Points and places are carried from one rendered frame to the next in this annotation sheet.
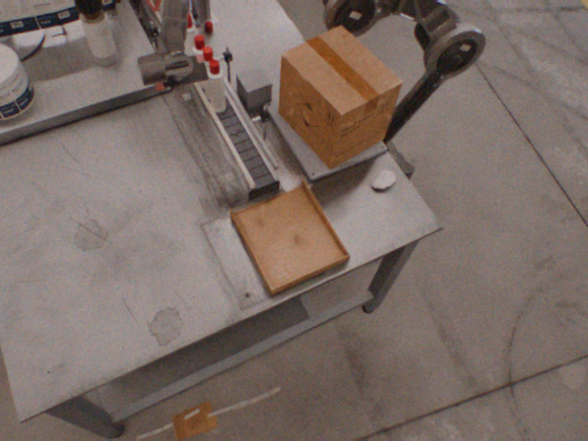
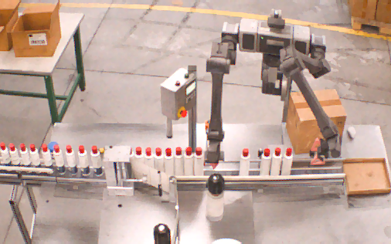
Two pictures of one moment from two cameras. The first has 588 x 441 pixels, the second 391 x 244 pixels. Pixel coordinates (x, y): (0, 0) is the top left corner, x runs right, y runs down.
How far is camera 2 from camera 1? 2.78 m
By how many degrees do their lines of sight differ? 38
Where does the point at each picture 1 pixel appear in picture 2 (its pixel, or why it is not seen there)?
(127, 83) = (243, 210)
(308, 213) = (358, 166)
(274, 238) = (366, 182)
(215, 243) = (360, 205)
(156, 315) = (385, 234)
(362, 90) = (334, 103)
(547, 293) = not seen: hidden behind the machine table
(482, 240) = not seen: hidden behind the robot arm
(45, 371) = not seen: outside the picture
